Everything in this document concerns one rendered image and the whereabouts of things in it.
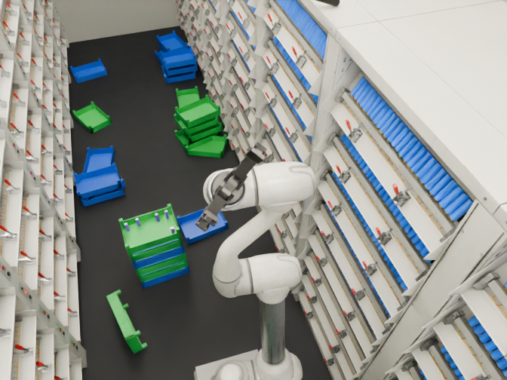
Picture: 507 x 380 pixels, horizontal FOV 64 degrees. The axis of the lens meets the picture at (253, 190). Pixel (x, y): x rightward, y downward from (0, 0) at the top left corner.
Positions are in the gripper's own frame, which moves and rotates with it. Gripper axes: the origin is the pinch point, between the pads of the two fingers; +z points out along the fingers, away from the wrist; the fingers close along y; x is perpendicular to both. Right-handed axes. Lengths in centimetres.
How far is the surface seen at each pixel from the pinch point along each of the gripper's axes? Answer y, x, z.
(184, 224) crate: -24, -3, -217
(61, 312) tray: -94, -26, -153
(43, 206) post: -58, -70, -162
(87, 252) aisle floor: -76, -42, -211
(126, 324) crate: -81, 5, -155
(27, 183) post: -50, -79, -148
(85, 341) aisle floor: -108, -7, -173
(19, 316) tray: -86, -33, -106
